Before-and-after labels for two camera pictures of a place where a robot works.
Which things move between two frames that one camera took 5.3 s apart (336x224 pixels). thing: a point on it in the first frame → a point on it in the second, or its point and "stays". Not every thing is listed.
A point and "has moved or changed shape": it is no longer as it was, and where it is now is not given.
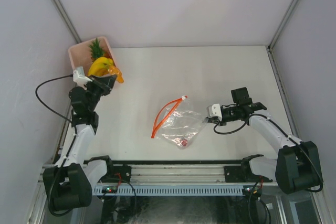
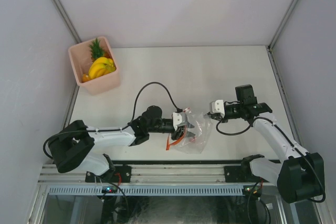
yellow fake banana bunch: [100, 66] stays
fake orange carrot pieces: [114, 70] has moved or changed shape
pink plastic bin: [80, 55] stays
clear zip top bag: [181, 126] has moved or changed shape
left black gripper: [105, 90] → [176, 135]
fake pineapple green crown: [96, 50] stays
